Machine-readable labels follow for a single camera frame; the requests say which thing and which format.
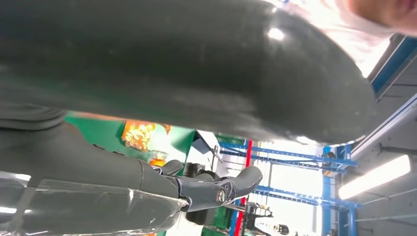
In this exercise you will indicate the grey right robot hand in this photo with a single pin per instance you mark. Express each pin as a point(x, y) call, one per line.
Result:
point(81, 156)

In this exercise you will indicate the clear plastic film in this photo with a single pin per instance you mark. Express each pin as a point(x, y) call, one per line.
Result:
point(97, 208)

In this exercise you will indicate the yellow plastic sheet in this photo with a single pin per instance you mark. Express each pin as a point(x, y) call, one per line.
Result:
point(138, 135)

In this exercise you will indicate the dark tablet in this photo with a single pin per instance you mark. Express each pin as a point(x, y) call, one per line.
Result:
point(200, 145)

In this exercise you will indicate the green plastic crate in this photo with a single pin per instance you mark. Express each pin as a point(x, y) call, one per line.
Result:
point(224, 216)

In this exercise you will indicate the red metal beam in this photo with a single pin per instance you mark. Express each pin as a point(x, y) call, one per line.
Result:
point(248, 153)

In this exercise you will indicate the white humanoid robot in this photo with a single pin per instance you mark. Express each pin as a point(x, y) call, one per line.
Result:
point(267, 224)

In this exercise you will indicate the blue metal rack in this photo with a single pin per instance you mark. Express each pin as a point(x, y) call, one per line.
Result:
point(325, 195)

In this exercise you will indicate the ceiling light strip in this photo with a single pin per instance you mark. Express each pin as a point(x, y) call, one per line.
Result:
point(374, 177)

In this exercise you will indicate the person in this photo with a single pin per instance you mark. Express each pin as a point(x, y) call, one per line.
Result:
point(374, 13)

